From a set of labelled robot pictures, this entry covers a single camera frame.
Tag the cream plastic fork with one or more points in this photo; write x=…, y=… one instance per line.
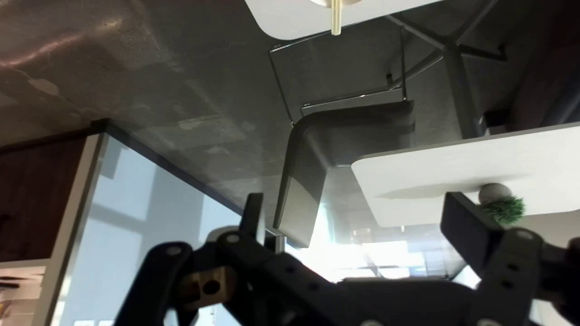
x=336, y=18

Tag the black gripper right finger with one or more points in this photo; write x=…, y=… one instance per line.
x=519, y=277

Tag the grey chair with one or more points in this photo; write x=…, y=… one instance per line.
x=350, y=126

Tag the white side table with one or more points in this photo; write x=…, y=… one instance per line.
x=435, y=173

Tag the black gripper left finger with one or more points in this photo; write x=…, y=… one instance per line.
x=241, y=289

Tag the small green potted plant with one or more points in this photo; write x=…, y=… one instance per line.
x=504, y=208

